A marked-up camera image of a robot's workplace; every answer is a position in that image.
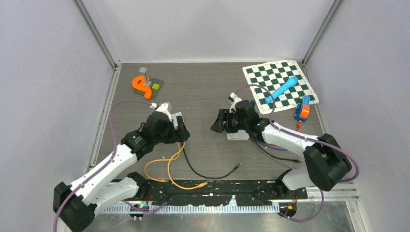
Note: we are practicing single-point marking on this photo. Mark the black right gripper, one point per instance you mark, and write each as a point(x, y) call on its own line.
point(224, 115)

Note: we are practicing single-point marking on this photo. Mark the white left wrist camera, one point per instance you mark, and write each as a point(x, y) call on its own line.
point(165, 108)

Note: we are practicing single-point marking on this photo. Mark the green white chessboard mat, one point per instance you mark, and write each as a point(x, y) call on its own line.
point(272, 75)

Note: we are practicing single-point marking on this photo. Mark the orange S-shaped toy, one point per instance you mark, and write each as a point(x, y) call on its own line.
point(139, 84)

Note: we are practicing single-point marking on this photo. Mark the small grey lego tile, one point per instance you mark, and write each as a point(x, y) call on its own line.
point(142, 70)

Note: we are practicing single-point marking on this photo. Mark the aluminium frame rail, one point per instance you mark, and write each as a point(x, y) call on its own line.
point(129, 186)

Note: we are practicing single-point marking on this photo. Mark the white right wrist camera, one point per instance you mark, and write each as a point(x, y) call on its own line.
point(234, 99)

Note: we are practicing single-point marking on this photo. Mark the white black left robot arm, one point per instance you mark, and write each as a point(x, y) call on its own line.
point(131, 148)

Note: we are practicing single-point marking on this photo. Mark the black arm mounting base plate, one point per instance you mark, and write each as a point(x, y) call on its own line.
point(246, 192)

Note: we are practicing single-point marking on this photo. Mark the grey lego baseplate with bricks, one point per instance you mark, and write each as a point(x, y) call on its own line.
point(154, 83)

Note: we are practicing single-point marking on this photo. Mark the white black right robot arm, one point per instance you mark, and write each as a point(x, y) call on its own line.
point(326, 165)

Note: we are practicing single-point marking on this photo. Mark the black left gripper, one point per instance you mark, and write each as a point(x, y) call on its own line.
point(181, 135)

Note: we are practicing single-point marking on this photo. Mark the white network switch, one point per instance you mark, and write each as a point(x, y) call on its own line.
point(241, 135)

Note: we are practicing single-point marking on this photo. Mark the light blue toy microphone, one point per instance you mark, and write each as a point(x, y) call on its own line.
point(292, 81)

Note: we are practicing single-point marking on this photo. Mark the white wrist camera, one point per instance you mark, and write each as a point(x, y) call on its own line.
point(234, 99)
point(165, 108)

